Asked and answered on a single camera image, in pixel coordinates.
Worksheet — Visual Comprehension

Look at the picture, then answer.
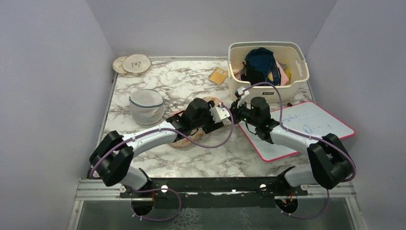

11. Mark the yellow spiral notebook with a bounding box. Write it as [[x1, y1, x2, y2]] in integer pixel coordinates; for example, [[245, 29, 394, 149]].
[[209, 67, 228, 85]]

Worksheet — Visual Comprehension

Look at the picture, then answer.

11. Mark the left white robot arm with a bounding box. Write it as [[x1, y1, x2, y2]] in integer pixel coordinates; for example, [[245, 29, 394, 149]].
[[89, 98, 230, 197]]

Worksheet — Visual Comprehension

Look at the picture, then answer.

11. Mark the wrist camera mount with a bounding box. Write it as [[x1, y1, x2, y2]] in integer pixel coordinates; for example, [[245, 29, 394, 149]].
[[235, 86, 250, 108], [210, 107, 230, 124]]

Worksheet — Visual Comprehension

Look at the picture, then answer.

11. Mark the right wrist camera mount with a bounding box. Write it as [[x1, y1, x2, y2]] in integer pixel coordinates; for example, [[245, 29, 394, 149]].
[[235, 86, 250, 108]]

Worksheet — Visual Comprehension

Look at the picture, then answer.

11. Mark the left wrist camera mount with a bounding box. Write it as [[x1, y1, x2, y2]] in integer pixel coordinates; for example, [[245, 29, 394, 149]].
[[210, 107, 230, 124]]

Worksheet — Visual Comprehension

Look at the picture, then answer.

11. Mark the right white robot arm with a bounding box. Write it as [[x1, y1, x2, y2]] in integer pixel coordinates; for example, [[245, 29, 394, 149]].
[[231, 97, 356, 195]]

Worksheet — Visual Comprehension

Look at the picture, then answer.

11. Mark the floral mesh laundry bag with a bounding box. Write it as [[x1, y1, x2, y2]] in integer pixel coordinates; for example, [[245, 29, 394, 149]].
[[169, 96, 221, 149]]

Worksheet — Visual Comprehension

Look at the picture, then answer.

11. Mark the yellow garment in basket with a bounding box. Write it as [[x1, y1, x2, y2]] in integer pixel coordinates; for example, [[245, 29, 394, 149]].
[[284, 67, 292, 81]]

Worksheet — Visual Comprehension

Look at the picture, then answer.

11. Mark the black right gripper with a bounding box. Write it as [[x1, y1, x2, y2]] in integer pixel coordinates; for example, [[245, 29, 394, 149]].
[[228, 98, 259, 127]]

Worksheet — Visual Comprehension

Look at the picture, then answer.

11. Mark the pink framed whiteboard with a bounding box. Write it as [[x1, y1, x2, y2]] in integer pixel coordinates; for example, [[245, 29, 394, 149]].
[[238, 101, 356, 162]]

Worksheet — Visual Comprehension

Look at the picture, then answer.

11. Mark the rear round wooden coaster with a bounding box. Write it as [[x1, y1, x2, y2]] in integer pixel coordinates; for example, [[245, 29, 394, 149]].
[[112, 56, 127, 74]]

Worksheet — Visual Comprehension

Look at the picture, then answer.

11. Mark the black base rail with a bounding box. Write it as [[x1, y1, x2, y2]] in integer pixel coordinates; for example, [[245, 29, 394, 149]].
[[119, 176, 308, 209]]

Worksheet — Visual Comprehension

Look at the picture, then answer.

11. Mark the black garment in basket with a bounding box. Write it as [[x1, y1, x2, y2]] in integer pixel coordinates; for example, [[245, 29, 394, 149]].
[[239, 67, 265, 85]]

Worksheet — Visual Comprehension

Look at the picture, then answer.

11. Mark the cream plastic laundry basket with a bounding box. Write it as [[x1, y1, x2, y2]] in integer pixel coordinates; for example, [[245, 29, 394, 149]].
[[228, 41, 309, 103]]

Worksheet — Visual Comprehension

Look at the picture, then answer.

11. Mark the dark blue garment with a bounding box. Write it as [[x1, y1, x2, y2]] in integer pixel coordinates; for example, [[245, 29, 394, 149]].
[[243, 47, 279, 86]]

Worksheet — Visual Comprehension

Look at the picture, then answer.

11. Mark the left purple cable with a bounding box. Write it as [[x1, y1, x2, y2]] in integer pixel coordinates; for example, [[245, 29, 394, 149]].
[[90, 102, 236, 222]]

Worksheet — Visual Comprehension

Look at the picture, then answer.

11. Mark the pink garment in basket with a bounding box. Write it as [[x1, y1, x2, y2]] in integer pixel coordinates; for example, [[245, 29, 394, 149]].
[[275, 61, 290, 86]]

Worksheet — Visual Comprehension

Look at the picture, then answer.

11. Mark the white cylindrical mesh bag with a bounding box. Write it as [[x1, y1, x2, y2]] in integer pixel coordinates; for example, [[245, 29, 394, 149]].
[[129, 89, 165, 125]]

